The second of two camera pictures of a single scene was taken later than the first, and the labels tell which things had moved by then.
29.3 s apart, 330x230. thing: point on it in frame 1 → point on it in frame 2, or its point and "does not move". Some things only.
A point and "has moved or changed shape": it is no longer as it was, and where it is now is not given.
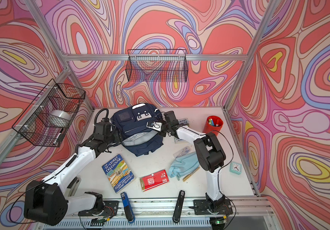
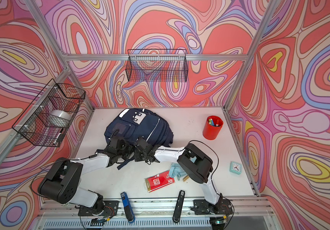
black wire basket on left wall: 47,119 does not move
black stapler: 179,206 does not move
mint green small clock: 235,167 does not move
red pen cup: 213,123 does not move
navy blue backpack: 130,121 has moved or changed shape
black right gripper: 161,133 → 137,157
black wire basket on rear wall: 157,65 does not move
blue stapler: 129,214 does not move
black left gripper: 117,135 → 130,149
